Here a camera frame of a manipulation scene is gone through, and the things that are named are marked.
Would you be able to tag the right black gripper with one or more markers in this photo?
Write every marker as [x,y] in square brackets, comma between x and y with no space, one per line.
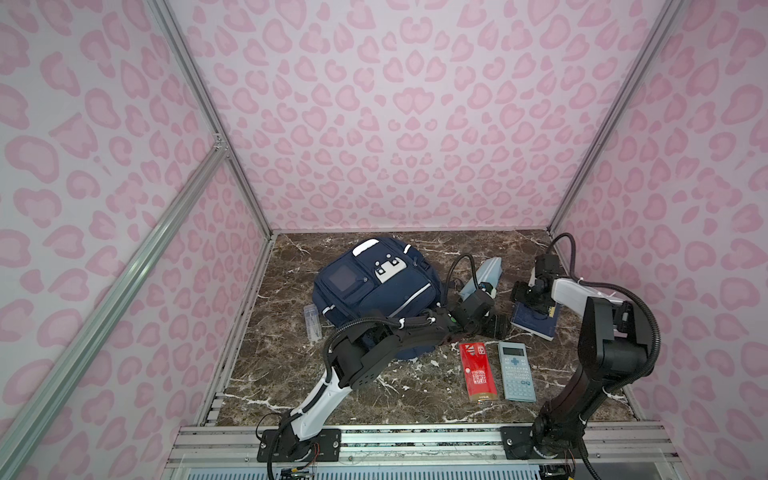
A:
[520,294]

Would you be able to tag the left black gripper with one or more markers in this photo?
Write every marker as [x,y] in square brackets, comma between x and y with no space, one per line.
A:
[492,330]

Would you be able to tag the blue book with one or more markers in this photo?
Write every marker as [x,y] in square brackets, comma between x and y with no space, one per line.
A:
[541,325]

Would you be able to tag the navy blue student backpack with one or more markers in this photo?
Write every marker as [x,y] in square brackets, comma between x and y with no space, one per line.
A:
[380,277]

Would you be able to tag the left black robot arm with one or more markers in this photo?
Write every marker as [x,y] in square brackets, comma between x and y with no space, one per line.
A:
[358,352]

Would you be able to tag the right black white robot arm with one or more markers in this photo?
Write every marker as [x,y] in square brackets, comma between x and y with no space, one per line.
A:
[619,343]

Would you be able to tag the light blue pencil case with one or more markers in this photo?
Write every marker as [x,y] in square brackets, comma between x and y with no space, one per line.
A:
[488,276]

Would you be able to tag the red rectangular box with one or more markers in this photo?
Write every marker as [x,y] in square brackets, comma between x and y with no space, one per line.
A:
[478,376]

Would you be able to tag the teal calculator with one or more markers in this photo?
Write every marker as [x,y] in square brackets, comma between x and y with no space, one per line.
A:
[516,373]

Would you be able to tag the transparent ruler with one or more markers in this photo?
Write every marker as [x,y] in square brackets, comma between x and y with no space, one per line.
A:
[312,323]

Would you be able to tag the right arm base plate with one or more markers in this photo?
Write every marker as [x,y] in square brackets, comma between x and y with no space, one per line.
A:
[547,443]

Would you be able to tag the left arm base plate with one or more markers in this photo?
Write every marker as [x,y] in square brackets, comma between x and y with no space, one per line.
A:
[324,447]

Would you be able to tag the aluminium front rail frame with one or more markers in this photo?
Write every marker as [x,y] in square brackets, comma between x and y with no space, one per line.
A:
[616,450]

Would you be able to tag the aluminium diagonal frame bar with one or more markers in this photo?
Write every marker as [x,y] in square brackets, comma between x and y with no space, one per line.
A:
[37,416]

